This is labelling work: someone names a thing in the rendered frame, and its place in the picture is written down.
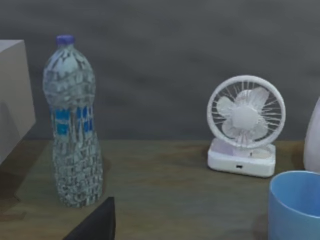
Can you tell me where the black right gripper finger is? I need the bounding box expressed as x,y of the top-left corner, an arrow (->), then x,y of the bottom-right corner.
63,196 -> 116,240

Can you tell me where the clear plastic water bottle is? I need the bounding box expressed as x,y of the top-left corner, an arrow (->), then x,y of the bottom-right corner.
42,34 -> 105,209

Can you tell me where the white desk fan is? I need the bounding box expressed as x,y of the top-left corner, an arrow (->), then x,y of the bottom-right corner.
206,75 -> 287,179

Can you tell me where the blue plastic cup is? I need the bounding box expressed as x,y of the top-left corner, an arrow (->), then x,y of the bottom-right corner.
268,170 -> 320,240

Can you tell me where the white rounded vase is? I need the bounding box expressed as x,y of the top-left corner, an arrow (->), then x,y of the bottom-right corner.
303,96 -> 320,174

